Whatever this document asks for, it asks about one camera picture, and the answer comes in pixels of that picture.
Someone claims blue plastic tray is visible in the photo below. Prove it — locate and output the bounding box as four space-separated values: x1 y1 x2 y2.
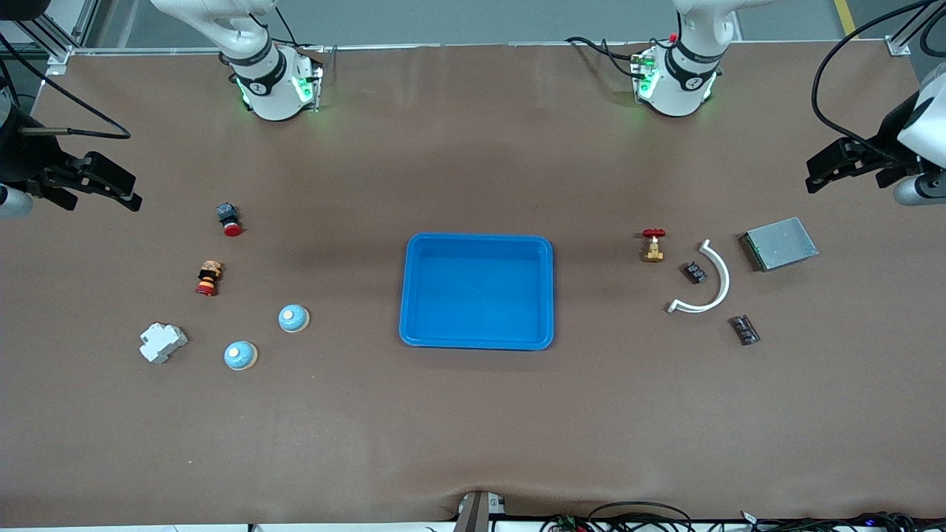
399 233 555 351

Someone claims flat silver metal module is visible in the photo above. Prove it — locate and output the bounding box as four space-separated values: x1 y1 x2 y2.
739 216 820 273

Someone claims red emergency stop orange body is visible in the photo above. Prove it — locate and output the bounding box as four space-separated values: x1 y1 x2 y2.
195 260 224 297

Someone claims white circuit breaker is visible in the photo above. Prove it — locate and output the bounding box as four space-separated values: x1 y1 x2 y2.
139 322 189 364

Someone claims white curved plastic bracket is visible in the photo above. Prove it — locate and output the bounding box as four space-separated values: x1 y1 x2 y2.
668 239 731 314

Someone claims black base power cable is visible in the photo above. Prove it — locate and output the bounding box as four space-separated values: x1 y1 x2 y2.
565 35 644 78

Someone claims black looped cable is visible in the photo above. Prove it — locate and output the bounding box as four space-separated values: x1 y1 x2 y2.
588 502 693 532

